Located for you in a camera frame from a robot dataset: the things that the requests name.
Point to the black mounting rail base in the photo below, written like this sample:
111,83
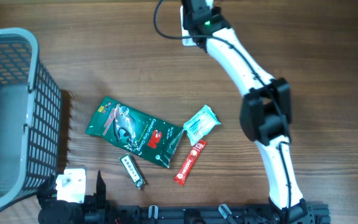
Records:
213,214

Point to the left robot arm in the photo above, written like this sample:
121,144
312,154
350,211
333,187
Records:
65,201

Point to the green 3M gloves package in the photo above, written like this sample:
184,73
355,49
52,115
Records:
144,135

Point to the red snack stick pack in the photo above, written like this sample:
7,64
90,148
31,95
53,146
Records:
189,162

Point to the white barcode scanner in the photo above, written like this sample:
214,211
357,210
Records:
187,23

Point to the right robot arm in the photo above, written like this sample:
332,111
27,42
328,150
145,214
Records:
266,107

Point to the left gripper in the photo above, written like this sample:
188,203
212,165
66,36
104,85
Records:
97,200

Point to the teal wet wipes pack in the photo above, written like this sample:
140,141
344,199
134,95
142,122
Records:
200,124

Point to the green white candy bar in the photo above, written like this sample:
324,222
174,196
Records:
130,167

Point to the grey plastic mesh basket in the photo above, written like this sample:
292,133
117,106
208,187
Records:
30,116

